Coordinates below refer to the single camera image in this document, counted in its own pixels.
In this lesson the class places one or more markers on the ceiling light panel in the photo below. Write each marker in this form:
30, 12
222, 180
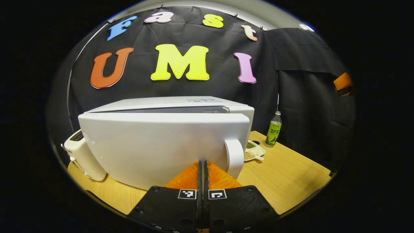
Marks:
306, 27

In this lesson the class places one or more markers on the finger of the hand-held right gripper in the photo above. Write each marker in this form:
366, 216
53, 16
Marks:
343, 82

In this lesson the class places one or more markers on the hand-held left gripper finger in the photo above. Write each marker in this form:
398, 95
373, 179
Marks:
199, 200
206, 200

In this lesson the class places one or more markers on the white divided grain dish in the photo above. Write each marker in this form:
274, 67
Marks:
255, 151

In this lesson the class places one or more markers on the white microwave oven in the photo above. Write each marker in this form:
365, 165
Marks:
155, 145

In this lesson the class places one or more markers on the white toaster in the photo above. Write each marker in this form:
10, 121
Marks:
82, 155

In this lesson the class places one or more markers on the green drink bottle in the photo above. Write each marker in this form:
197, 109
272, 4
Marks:
273, 131

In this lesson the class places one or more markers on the black backdrop cloth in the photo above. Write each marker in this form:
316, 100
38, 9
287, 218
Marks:
297, 106

